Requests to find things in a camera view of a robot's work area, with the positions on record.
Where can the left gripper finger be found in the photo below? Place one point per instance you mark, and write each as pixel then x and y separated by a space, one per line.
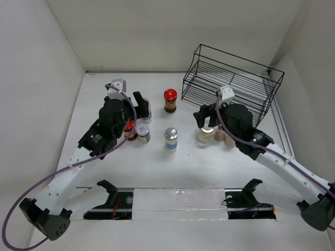
pixel 129 126
pixel 142 108

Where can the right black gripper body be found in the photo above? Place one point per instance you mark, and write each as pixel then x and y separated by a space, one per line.
pixel 224 111

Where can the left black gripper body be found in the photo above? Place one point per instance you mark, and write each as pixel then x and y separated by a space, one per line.
pixel 129 113

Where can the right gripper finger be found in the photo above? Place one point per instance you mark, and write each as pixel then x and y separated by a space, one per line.
pixel 216 121
pixel 205 111

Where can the red lid sauce jar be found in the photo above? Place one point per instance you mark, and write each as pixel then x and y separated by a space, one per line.
pixel 132 135
pixel 170 97

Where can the white lid spice jar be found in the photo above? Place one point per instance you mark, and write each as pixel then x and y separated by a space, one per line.
pixel 143 133

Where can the pink lid spice bottle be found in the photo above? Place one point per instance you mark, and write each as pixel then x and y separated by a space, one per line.
pixel 220 134

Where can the round glass jar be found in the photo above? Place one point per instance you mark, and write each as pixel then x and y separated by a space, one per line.
pixel 205 134

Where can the yellow lid spice bottle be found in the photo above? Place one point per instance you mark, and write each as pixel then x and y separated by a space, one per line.
pixel 229 141

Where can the silver lid blue label shaker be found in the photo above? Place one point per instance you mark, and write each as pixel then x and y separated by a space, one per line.
pixel 171 139

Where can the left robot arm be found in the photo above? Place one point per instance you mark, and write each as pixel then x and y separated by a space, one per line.
pixel 52 209

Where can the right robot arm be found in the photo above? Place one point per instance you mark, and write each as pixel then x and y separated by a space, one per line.
pixel 313 197

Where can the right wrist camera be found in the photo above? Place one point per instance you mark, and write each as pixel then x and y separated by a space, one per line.
pixel 226 94

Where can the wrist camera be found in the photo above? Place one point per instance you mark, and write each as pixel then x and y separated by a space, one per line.
pixel 115 88
pixel 226 94

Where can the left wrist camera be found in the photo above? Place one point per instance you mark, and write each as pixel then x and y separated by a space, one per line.
pixel 115 88

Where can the black wire rack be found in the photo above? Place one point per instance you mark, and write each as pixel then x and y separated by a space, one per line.
pixel 254 84

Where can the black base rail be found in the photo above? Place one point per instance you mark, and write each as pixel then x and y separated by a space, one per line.
pixel 119 207

